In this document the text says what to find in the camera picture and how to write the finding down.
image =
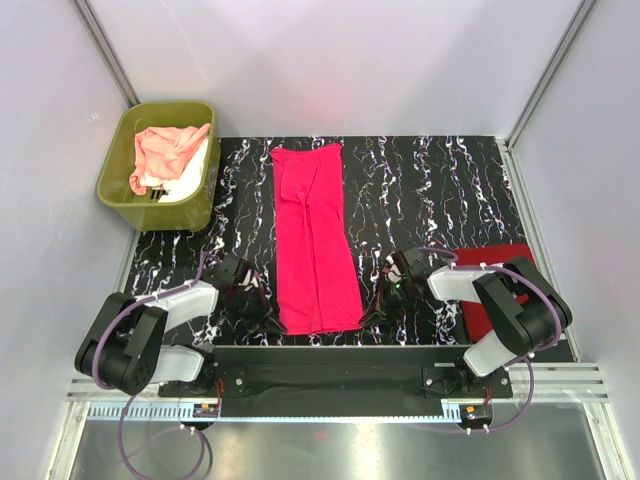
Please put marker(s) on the peach pink cloth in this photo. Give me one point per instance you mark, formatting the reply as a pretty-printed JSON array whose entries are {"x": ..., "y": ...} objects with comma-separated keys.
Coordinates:
[{"x": 163, "y": 154}]

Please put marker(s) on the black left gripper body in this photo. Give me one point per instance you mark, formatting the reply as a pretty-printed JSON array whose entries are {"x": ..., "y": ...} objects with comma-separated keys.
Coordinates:
[{"x": 252, "y": 309}]

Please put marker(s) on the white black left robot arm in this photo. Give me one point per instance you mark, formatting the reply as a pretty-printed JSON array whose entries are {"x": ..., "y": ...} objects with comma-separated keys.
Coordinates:
[{"x": 124, "y": 349}]

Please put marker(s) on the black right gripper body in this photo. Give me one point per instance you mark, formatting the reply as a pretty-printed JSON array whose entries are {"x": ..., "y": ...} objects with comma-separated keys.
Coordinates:
[{"x": 392, "y": 299}]

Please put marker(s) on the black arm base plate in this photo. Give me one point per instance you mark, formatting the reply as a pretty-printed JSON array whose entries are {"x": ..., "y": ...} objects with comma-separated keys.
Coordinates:
[{"x": 422, "y": 355}]

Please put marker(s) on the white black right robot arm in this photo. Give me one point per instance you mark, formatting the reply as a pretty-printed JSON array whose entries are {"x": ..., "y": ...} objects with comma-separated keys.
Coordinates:
[{"x": 525, "y": 312}]

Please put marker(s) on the white slotted cable duct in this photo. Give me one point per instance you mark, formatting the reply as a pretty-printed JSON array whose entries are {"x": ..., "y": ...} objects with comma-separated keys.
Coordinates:
[{"x": 236, "y": 410}]

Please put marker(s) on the dark red folded t shirt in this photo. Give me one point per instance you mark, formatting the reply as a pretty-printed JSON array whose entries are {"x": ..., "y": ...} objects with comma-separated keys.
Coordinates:
[{"x": 501, "y": 298}]

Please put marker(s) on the olive green plastic tub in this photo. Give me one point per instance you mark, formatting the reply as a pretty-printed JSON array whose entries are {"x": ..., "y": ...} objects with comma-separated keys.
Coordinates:
[{"x": 150, "y": 212}]

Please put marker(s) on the bright pink t shirt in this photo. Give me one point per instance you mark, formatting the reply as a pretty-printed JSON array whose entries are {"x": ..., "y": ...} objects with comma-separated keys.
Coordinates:
[{"x": 317, "y": 285}]

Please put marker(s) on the white cloth in tub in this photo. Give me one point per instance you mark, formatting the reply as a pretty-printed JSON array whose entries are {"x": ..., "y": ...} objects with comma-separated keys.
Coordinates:
[{"x": 187, "y": 184}]

